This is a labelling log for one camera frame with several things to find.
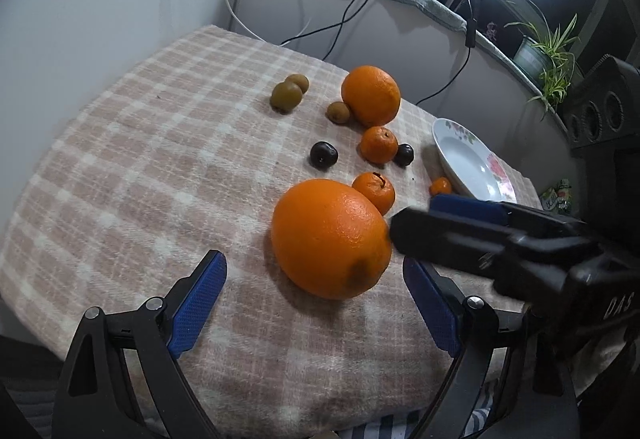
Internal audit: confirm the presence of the large orange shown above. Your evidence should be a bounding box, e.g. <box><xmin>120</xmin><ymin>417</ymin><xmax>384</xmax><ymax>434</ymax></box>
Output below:
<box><xmin>270</xmin><ymin>179</ymin><xmax>392</xmax><ymax>300</ymax></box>
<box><xmin>341</xmin><ymin>66</ymin><xmax>401</xmax><ymax>127</ymax></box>

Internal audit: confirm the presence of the tiny mandarin by plate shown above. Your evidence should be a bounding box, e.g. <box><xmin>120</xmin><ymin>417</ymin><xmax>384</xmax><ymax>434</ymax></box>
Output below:
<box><xmin>428</xmin><ymin>177</ymin><xmax>452</xmax><ymax>196</ymax></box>

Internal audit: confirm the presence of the kiwi front left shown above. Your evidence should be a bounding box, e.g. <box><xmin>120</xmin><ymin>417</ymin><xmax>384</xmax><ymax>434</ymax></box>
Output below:
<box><xmin>269</xmin><ymin>81</ymin><xmax>304</xmax><ymax>113</ymax></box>

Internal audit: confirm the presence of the dark plum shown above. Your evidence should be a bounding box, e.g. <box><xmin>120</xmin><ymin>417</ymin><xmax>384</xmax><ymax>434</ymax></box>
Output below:
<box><xmin>309</xmin><ymin>141</ymin><xmax>338</xmax><ymax>170</ymax></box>
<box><xmin>393</xmin><ymin>144</ymin><xmax>414</xmax><ymax>168</ymax></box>

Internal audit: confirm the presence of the black cable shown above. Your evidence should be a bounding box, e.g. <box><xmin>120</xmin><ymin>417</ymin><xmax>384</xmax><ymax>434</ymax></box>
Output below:
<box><xmin>278</xmin><ymin>0</ymin><xmax>402</xmax><ymax>64</ymax></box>

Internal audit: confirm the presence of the pink plaid tablecloth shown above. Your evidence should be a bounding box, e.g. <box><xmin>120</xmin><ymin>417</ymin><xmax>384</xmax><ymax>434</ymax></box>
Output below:
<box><xmin>1</xmin><ymin>26</ymin><xmax>450</xmax><ymax>438</ymax></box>

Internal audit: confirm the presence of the white floral plate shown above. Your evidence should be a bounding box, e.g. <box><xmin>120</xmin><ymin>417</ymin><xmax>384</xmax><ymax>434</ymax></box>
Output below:
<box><xmin>432</xmin><ymin>118</ymin><xmax>516</xmax><ymax>203</ymax></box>

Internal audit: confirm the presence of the dark plum left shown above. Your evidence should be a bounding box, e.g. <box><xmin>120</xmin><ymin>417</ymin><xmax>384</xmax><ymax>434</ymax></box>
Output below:
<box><xmin>309</xmin><ymin>141</ymin><xmax>338</xmax><ymax>170</ymax></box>

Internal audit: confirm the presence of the dark plum right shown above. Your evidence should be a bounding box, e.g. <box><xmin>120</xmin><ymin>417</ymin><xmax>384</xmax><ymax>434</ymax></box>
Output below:
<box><xmin>393</xmin><ymin>144</ymin><xmax>414</xmax><ymax>168</ymax></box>

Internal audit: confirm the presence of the middle mandarin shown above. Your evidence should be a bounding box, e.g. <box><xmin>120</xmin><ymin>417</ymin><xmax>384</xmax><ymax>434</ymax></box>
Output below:
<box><xmin>359</xmin><ymin>126</ymin><xmax>398</xmax><ymax>165</ymax></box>

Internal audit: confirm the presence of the mandarin with stem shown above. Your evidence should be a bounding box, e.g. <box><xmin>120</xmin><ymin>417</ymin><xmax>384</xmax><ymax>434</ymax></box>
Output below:
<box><xmin>352</xmin><ymin>172</ymin><xmax>396</xmax><ymax>215</ymax></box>

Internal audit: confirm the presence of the kiwi back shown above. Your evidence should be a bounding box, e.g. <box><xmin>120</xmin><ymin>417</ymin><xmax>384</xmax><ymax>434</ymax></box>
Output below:
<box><xmin>285</xmin><ymin>73</ymin><xmax>310</xmax><ymax>94</ymax></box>

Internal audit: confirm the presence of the kiwi near orange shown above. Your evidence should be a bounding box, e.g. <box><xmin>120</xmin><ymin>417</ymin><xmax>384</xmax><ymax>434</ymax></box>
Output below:
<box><xmin>326</xmin><ymin>101</ymin><xmax>350</xmax><ymax>125</ymax></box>

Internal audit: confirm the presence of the black speaker box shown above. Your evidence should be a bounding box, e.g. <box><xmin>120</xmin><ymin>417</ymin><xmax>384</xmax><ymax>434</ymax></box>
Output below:
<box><xmin>562</xmin><ymin>55</ymin><xmax>639</xmax><ymax>149</ymax></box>

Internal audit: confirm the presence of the ring light stand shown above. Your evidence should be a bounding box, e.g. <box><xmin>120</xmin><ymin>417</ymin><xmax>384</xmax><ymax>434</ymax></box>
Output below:
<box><xmin>416</xmin><ymin>0</ymin><xmax>483</xmax><ymax>107</ymax></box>

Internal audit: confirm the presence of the potted spider plant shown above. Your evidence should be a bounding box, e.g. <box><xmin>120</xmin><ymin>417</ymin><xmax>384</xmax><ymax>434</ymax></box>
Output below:
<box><xmin>503</xmin><ymin>14</ymin><xmax>579</xmax><ymax>112</ymax></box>

